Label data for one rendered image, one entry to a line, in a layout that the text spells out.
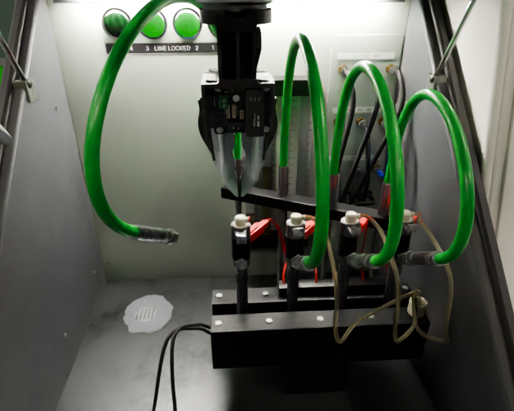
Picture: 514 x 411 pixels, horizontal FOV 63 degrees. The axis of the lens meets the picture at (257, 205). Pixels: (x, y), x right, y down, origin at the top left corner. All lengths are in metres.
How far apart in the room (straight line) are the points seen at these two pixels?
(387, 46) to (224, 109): 0.48
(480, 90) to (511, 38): 0.07
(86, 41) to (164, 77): 0.14
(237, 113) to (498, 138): 0.40
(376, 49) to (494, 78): 0.24
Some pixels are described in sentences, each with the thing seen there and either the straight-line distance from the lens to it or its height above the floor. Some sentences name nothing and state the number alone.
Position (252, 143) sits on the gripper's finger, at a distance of 0.49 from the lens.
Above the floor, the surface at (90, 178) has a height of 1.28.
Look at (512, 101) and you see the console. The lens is 0.70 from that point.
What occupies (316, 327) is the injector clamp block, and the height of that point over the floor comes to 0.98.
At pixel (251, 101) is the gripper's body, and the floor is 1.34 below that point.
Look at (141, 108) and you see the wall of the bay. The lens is 0.84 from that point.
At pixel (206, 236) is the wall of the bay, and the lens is 0.94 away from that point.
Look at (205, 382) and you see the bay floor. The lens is 0.79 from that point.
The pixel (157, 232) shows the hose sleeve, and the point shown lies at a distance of 0.52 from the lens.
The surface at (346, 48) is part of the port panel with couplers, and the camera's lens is 0.83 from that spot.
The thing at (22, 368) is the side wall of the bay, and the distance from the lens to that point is 0.71.
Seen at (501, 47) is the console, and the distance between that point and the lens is 0.68.
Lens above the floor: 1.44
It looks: 28 degrees down
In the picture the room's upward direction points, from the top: straight up
